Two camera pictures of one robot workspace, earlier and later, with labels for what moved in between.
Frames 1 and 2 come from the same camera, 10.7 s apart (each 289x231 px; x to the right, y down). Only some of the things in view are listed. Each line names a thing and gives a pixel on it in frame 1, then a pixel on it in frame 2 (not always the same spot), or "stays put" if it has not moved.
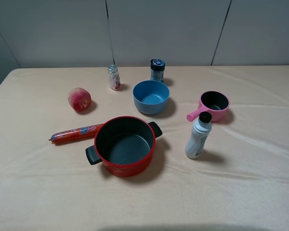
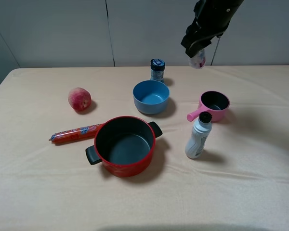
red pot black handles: [125, 145] stays put
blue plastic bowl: [151, 96] stays put
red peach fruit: [79, 99] stays put
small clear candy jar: [114, 81] → [198, 61]
